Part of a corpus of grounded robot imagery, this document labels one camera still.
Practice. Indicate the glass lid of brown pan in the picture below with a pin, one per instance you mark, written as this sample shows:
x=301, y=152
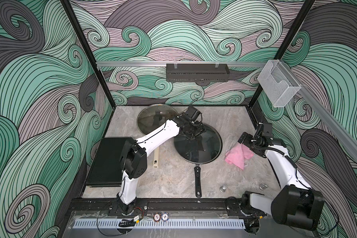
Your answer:
x=154, y=116

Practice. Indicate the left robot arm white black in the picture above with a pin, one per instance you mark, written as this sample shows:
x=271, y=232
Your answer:
x=135, y=152

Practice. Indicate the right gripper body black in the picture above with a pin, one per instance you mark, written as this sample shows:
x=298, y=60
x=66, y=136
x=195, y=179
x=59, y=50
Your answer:
x=249, y=141

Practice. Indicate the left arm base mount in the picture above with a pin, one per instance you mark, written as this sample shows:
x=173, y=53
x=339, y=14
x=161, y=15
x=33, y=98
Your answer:
x=136, y=207

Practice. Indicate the black wall shelf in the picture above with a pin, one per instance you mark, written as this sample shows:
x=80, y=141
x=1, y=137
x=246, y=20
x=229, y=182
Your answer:
x=197, y=72

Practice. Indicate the aluminium rail right wall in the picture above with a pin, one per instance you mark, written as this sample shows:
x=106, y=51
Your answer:
x=331, y=103

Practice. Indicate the black hard case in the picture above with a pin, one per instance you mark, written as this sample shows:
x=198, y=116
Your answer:
x=106, y=169

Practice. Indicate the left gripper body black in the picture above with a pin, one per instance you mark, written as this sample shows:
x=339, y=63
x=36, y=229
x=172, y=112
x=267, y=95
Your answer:
x=194, y=131

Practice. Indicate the round button pair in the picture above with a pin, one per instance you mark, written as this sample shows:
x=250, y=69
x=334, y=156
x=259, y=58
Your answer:
x=164, y=217

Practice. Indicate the white slotted cable duct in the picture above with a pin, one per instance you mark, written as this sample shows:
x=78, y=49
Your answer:
x=235, y=224

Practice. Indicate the pink microfibre cloth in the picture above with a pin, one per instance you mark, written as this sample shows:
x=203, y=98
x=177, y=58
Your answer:
x=238, y=154

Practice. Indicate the glass lid of black pan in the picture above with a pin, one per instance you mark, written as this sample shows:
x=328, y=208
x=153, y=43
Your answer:
x=199, y=145

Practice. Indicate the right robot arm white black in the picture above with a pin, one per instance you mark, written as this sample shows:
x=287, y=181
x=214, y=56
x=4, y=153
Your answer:
x=297, y=204

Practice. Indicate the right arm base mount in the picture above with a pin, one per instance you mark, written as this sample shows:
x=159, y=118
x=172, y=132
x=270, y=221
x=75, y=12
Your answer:
x=240, y=207

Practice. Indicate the clear plastic wall box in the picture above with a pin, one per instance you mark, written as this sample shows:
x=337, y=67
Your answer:
x=278, y=82

